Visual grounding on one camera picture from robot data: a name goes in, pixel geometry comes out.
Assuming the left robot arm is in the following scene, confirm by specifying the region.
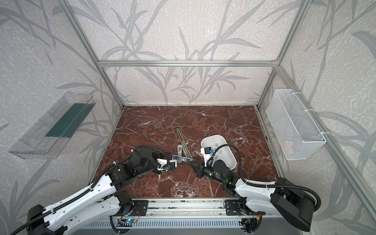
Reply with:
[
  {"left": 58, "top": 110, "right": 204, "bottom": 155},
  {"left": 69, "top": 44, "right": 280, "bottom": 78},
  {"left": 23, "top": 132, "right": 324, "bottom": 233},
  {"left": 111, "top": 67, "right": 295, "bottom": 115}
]
[{"left": 12, "top": 146, "right": 177, "bottom": 235}]

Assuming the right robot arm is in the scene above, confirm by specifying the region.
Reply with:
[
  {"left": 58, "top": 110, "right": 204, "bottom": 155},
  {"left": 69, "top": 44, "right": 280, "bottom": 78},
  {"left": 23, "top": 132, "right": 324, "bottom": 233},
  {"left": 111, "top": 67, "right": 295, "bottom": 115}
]
[{"left": 190, "top": 144, "right": 321, "bottom": 232}]

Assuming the white plastic tray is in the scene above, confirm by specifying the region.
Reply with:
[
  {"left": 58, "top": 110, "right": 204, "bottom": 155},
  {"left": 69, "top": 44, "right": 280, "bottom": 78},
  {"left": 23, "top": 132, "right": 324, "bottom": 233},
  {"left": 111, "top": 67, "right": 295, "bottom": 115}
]
[{"left": 201, "top": 135, "right": 237, "bottom": 170}]

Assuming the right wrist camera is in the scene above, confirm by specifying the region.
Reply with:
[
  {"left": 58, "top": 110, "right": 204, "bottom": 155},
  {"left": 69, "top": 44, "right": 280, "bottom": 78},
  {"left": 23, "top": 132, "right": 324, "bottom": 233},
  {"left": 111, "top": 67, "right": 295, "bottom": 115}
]
[{"left": 201, "top": 147, "right": 214, "bottom": 162}]

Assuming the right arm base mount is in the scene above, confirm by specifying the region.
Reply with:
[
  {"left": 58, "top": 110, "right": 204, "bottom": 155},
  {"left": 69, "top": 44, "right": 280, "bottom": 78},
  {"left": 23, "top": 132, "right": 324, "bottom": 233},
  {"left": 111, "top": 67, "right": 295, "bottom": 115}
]
[{"left": 223, "top": 199, "right": 251, "bottom": 216}]

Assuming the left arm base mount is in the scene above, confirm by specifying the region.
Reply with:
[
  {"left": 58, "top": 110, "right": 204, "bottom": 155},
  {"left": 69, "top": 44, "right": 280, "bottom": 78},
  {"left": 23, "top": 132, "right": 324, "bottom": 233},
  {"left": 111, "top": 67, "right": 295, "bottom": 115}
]
[{"left": 119, "top": 200, "right": 149, "bottom": 217}]

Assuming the aluminium front rail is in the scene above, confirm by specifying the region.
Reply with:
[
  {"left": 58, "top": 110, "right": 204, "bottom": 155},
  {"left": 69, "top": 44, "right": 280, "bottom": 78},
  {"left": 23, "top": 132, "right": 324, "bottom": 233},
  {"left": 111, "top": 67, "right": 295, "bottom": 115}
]
[{"left": 61, "top": 198, "right": 265, "bottom": 220}]

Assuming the white wire mesh basket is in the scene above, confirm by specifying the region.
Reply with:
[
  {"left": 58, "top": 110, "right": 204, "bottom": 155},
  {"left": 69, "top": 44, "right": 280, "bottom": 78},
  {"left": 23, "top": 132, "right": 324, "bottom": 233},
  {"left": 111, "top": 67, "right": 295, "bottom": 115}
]
[{"left": 266, "top": 89, "right": 327, "bottom": 161}]

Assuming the clear plastic wall bin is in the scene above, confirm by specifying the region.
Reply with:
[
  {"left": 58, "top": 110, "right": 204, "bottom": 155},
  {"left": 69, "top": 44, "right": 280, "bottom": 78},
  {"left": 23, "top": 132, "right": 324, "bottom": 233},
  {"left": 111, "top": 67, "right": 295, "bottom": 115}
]
[{"left": 9, "top": 92, "right": 96, "bottom": 160}]

